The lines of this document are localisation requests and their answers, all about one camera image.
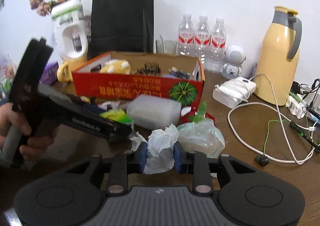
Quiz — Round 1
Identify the white detergent bottle vase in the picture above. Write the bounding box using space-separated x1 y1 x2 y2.
51 0 88 60

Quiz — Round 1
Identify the starry night tissue pack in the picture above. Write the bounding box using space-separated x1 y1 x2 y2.
169 67 191 80

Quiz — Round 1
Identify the yellow thermos jug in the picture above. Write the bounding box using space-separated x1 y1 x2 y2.
254 6 302 106

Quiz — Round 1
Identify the glass cup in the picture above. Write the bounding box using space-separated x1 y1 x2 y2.
156 34 177 55

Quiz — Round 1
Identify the red cardboard box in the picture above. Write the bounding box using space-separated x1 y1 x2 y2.
72 51 205 107

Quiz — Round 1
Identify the water bottle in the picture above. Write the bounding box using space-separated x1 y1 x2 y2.
204 18 227 73
194 16 211 65
176 14 195 55

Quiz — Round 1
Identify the person's left hand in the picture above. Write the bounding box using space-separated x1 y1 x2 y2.
1 102 59 163

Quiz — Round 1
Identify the black paper bag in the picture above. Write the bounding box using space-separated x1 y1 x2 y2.
88 0 154 60

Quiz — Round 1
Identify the right water bottle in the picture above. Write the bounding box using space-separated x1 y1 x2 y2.
204 18 227 73

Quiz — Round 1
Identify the yellow white plush toy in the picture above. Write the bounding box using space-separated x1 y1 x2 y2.
100 59 131 75

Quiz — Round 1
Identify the white tissue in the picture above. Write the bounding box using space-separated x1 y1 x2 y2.
130 124 179 175

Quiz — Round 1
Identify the frosted plastic box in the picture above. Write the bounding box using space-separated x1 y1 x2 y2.
126 94 182 131

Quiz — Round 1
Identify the left water bottle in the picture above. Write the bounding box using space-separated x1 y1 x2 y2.
176 14 195 55

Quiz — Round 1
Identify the yellow mug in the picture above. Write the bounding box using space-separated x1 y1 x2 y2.
56 56 87 83

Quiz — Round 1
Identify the white power strip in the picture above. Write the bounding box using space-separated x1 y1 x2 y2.
285 84 319 121

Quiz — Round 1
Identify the green black earphone cable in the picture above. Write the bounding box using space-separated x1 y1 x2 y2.
254 110 320 168

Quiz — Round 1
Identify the white robot speaker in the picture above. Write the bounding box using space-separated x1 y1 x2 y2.
221 45 246 79

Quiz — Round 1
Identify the white power bank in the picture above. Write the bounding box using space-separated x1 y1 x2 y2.
213 76 257 109

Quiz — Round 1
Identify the middle water bottle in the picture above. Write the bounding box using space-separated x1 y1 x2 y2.
194 16 211 65

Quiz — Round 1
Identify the clear plastic bag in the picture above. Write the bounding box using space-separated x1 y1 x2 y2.
177 119 225 158

